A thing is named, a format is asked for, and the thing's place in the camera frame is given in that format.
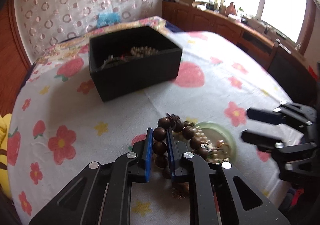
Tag green jade bangle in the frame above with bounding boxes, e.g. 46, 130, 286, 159
189, 122, 236, 164

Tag dark wooden bead bracelet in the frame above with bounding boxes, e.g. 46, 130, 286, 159
151, 113, 216, 199

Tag white pearl necklace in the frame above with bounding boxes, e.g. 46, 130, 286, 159
130, 45, 161, 59

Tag silver hair fork pins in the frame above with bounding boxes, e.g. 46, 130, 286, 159
99, 55, 134, 70

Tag black open jewelry box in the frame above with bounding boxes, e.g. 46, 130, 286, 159
88, 26, 182, 101

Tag brown wooden side cabinet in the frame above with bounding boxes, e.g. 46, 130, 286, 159
162, 0, 320, 91

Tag strawberry flower print sheet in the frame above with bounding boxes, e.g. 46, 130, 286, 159
8, 32, 301, 224

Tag floral quilt blanket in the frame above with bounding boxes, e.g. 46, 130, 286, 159
35, 16, 172, 66

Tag pink bottle on cabinet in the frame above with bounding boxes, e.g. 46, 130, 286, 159
225, 2, 237, 17

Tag blue fluffy toy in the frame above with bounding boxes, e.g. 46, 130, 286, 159
97, 12, 121, 28

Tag yellow plush toy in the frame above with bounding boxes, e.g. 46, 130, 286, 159
0, 113, 12, 200

